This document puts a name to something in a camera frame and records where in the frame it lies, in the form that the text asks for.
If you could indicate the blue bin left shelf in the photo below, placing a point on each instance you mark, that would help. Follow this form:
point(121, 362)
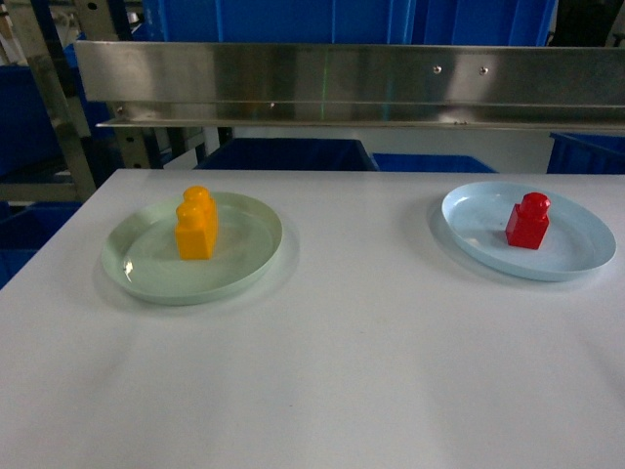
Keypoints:
point(27, 135)

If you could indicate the blue bin far right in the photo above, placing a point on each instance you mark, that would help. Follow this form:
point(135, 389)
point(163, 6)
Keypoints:
point(586, 154)

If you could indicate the light blue round plate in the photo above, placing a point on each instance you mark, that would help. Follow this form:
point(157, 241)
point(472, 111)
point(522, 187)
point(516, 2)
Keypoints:
point(576, 243)

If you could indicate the blue bin low left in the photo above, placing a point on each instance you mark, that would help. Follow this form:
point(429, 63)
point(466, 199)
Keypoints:
point(25, 233)

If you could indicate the large blue bin upper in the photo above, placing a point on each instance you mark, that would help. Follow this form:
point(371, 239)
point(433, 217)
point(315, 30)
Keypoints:
point(401, 22)

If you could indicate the pale green round plate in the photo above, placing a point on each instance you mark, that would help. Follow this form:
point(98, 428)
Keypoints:
point(141, 255)

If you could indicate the stainless steel shelf rail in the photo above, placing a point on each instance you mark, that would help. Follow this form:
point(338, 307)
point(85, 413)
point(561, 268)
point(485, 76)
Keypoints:
point(183, 84)

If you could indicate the red one-stud toy block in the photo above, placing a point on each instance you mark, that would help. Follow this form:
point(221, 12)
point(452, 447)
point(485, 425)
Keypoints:
point(529, 221)

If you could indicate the metal rack upright post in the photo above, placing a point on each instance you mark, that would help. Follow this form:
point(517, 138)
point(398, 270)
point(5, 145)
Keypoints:
point(61, 99)

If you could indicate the yellow two-stud toy block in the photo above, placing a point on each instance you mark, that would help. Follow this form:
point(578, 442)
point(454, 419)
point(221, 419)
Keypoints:
point(197, 226)

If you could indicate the blue bin lower right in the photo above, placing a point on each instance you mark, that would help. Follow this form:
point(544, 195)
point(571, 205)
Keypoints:
point(431, 163)

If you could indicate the blue bin lower centre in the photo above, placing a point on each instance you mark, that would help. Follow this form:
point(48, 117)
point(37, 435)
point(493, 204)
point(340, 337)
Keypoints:
point(289, 154)

